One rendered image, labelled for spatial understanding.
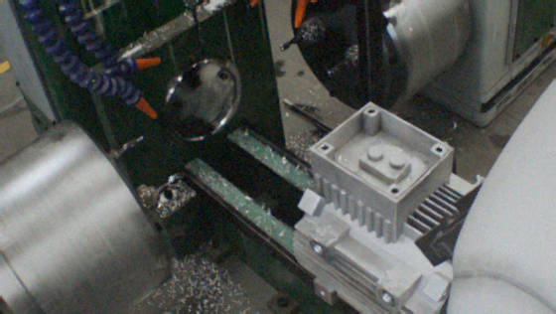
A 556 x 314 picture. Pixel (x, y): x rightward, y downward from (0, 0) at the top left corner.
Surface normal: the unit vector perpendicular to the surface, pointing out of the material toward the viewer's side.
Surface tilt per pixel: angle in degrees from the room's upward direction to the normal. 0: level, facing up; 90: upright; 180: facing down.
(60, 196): 28
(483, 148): 0
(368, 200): 90
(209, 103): 90
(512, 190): 47
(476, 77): 90
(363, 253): 0
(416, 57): 80
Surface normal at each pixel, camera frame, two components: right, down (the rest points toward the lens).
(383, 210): -0.72, 0.54
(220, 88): 0.66, 0.47
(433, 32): 0.58, 0.18
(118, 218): 0.47, -0.04
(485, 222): -0.83, -0.55
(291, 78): -0.12, -0.71
